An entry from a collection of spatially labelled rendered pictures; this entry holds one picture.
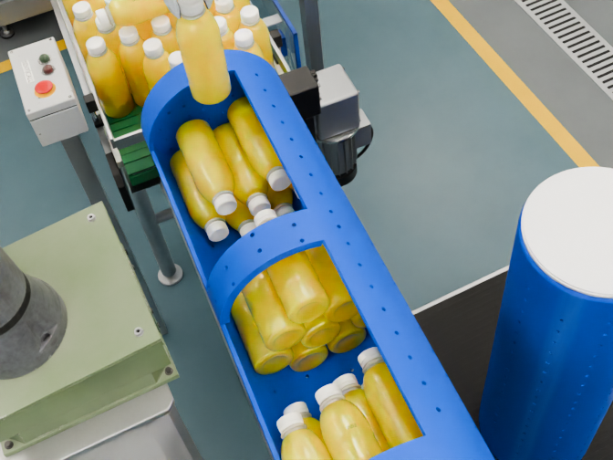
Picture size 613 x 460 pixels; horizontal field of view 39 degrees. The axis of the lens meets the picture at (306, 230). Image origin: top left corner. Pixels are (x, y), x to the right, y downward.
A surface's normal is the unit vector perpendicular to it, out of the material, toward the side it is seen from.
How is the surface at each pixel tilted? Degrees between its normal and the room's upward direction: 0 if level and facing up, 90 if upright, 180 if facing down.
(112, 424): 0
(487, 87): 0
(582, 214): 0
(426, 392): 33
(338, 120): 90
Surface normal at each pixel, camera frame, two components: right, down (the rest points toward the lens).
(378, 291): 0.51, -0.67
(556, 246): -0.08, -0.57
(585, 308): -0.34, 0.79
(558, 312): -0.56, 0.70
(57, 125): 0.38, 0.74
